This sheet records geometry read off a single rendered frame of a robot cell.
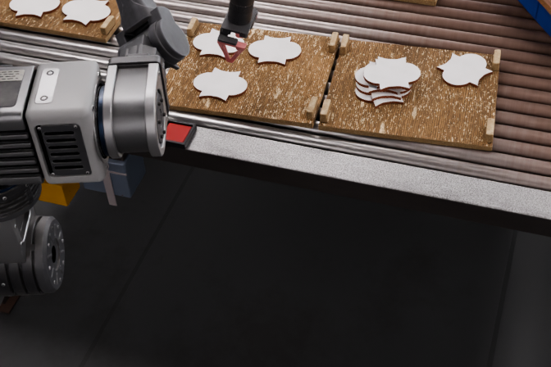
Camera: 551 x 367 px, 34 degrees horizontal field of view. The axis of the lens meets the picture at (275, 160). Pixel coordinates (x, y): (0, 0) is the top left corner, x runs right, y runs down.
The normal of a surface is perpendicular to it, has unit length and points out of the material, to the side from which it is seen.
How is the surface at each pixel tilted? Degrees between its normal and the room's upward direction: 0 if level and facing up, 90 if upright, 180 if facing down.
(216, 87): 0
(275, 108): 0
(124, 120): 52
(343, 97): 0
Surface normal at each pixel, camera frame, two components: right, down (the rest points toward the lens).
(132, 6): -0.46, -0.02
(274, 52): -0.04, -0.72
